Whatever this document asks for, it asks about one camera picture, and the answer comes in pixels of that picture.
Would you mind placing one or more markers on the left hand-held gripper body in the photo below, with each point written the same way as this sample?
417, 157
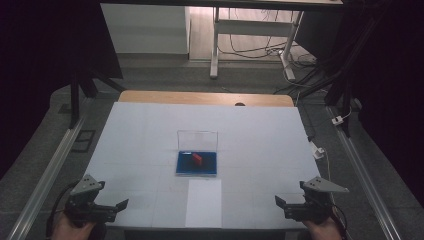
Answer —
87, 208

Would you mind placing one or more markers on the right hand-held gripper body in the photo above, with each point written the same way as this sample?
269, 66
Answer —
310, 208

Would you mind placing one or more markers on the blue ink pad box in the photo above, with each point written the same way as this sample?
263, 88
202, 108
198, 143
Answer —
196, 166

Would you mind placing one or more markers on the red stamp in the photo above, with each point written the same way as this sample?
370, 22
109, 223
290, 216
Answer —
197, 158

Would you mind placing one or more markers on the person's right hand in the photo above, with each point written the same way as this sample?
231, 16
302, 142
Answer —
323, 231

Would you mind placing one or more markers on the person's left hand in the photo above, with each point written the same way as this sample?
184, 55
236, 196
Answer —
71, 230

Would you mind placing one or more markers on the large white power adapter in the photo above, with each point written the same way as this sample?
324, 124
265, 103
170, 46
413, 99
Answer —
317, 152

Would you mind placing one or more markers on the white table cover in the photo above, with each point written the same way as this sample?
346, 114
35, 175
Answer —
150, 133

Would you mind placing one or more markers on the small white power adapter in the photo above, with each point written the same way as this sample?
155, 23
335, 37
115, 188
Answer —
337, 120

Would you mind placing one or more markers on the white paper sheet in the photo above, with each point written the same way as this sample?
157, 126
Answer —
204, 203

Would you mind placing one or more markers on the black stand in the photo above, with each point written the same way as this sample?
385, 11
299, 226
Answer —
345, 100
76, 100

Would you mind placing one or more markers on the wooden table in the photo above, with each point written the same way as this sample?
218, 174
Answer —
200, 98

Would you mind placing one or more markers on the black curtain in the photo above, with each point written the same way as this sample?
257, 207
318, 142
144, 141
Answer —
390, 66
40, 66

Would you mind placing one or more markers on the white cabinet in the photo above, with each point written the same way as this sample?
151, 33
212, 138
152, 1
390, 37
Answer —
146, 30

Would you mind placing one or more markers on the aluminium rail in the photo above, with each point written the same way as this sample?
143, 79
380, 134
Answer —
363, 180
50, 180

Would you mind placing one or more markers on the black floor frame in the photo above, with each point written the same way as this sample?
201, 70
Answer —
83, 141

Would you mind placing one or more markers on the white desk frame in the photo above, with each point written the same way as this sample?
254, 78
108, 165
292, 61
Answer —
250, 27

